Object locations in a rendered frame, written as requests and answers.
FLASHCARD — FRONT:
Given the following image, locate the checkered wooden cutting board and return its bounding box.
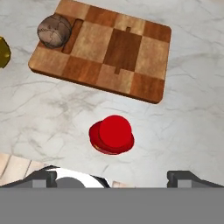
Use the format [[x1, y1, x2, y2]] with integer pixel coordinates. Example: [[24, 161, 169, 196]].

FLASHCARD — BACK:
[[27, 0, 172, 105]]

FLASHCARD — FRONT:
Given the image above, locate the white round object with grey centre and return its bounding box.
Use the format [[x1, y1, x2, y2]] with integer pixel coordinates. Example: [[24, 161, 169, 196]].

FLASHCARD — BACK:
[[46, 166, 112, 189]]

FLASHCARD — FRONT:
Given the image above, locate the yellow cheese wedge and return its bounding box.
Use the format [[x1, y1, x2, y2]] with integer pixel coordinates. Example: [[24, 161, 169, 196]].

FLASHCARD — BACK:
[[0, 36, 12, 69]]

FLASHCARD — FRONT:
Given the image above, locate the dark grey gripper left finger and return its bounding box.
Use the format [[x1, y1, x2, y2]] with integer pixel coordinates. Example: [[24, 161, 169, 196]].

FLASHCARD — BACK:
[[1, 170, 58, 189]]

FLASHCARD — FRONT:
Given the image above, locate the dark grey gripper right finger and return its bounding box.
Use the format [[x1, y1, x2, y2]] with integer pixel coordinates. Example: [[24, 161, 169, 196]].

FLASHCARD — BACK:
[[166, 170, 224, 189]]

